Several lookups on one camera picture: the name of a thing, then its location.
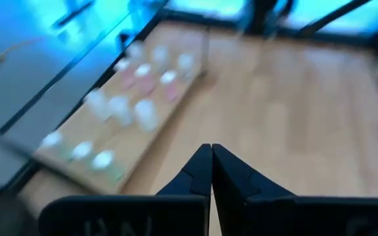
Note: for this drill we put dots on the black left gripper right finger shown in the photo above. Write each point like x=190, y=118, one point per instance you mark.
x=258, y=209

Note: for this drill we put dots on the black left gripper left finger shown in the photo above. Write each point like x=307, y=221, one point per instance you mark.
x=176, y=209

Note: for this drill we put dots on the pink medicine bottle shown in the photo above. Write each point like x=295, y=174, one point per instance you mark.
x=170, y=84
x=144, y=78
x=124, y=70

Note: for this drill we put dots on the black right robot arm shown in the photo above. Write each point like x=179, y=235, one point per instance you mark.
x=264, y=14

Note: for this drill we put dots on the black flat bar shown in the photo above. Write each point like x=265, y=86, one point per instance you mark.
x=72, y=14

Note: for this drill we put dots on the wooden shelf with black frame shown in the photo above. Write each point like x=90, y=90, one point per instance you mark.
x=123, y=144

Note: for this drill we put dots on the black aluminium table frame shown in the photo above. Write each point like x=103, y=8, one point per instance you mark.
x=208, y=19

